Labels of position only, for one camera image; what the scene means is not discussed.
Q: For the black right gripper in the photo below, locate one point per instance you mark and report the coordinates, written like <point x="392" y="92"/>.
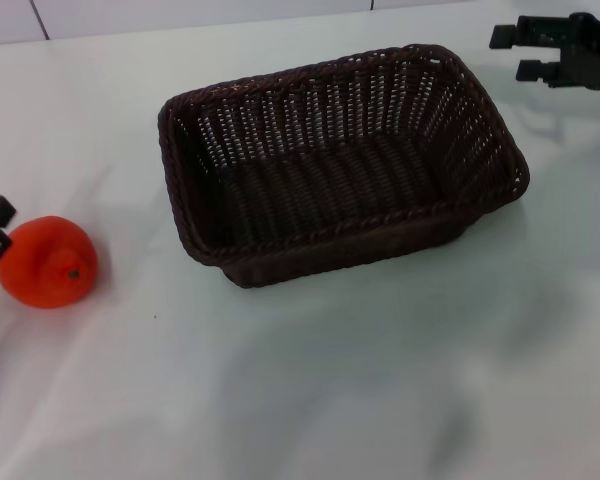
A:
<point x="592" y="52"/>

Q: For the dark brown woven rectangular basket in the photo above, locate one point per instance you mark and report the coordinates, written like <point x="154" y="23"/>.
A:
<point x="330" y="185"/>

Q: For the orange fruit with stem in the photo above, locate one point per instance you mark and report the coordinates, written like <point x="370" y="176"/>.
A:
<point x="42" y="260"/>

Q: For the white tablecloth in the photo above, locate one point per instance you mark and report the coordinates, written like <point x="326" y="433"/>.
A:
<point x="230" y="390"/>

